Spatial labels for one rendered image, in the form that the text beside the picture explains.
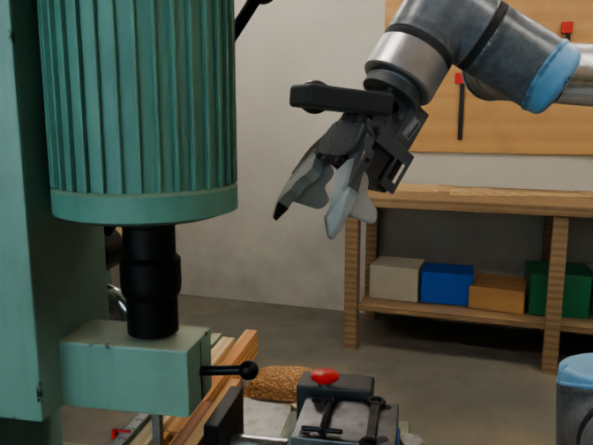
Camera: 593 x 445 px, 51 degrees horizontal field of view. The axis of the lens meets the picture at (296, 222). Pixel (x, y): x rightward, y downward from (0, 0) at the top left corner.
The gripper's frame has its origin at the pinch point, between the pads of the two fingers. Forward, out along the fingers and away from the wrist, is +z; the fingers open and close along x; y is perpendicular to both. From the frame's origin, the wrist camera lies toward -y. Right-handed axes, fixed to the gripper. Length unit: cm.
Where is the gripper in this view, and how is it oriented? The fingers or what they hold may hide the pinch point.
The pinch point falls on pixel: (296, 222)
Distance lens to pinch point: 69.7
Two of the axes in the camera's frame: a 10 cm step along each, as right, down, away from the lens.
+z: -5.1, 8.5, -1.2
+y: 7.2, 5.0, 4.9
